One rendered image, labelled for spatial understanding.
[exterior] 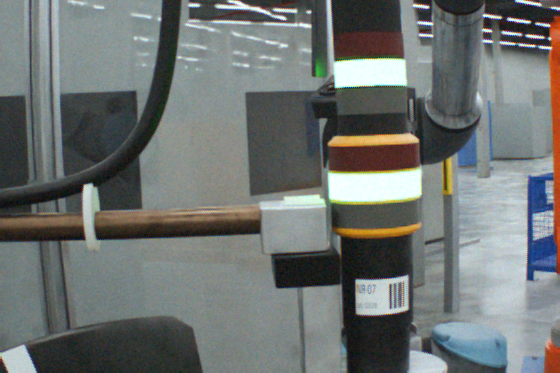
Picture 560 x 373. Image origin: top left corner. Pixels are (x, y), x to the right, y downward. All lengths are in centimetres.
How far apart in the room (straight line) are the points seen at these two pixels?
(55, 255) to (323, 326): 82
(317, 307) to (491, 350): 80
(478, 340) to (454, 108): 37
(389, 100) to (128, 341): 23
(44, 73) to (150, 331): 70
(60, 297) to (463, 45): 68
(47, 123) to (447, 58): 58
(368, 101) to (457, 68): 83
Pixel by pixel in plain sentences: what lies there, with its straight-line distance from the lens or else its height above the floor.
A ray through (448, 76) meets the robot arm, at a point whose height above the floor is 164.
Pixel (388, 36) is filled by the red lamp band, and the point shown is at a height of 162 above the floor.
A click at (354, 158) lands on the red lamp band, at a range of 37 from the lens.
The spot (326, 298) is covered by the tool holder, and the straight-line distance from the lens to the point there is 38.
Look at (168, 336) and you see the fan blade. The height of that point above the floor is 146.
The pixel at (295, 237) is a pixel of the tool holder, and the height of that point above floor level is 154.
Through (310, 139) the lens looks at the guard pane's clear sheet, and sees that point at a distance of 178.
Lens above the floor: 159
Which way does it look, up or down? 3 degrees down
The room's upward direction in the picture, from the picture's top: 3 degrees counter-clockwise
